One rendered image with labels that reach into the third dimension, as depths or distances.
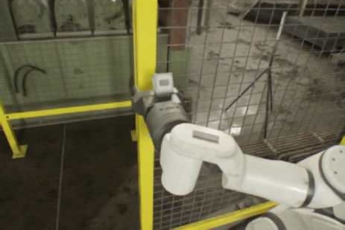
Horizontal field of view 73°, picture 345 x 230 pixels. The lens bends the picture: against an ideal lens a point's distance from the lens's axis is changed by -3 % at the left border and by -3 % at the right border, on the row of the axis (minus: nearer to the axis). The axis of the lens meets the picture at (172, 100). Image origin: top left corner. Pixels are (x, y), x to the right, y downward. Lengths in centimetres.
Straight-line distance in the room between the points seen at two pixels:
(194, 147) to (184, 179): 7
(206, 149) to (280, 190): 14
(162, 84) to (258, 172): 27
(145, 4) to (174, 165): 38
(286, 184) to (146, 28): 46
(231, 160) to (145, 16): 40
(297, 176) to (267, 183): 5
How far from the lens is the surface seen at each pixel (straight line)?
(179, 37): 246
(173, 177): 44
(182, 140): 39
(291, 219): 119
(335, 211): 55
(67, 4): 239
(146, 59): 66
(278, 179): 44
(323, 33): 589
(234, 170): 41
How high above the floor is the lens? 165
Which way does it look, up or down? 33 degrees down
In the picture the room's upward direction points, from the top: 4 degrees clockwise
